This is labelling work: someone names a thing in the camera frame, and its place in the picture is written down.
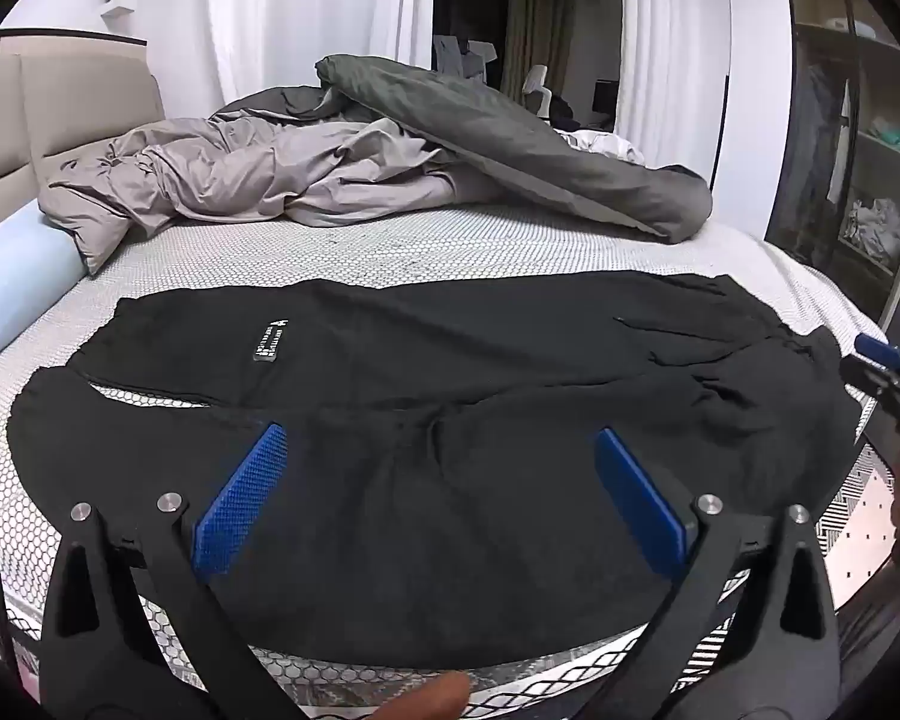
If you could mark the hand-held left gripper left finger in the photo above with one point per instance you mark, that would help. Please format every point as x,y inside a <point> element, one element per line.
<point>240,499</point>

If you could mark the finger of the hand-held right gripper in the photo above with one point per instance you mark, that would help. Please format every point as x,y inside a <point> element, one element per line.
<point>881,351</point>

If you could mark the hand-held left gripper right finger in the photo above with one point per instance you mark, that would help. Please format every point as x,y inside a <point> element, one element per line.
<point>637,502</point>

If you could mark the black pants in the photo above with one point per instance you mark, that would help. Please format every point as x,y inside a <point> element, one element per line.
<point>420,465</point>

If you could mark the person's left hand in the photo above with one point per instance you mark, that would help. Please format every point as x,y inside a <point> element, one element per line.
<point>435,697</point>

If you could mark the grey cloth pile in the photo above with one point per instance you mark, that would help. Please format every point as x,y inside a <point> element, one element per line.
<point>877,229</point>

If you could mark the dark open wardrobe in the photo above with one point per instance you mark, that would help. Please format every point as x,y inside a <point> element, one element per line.
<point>870,172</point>

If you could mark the white hanging garment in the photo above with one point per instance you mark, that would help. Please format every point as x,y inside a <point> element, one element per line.
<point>840,142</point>

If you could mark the teal folded cloth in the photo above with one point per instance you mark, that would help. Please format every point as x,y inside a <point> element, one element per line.
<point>892,136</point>

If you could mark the bed with honeycomb mattress cover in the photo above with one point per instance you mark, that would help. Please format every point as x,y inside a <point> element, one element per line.
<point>420,247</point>

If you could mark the light blue pillow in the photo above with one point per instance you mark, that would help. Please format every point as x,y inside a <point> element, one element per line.
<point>22,277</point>

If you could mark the white bedding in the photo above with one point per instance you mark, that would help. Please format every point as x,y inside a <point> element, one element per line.
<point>600,144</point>

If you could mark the dark grey duvet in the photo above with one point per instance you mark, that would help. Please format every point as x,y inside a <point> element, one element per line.
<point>510,142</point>

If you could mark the white chair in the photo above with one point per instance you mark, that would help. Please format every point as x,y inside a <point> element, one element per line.
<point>536,86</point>

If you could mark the beige padded headboard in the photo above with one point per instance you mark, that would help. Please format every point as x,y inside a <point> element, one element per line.
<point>67,97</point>

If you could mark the olive curtain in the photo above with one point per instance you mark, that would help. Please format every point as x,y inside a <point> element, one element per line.
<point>540,30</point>

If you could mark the grey chairs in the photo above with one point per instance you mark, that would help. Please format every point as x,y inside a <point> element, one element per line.
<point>457,56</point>

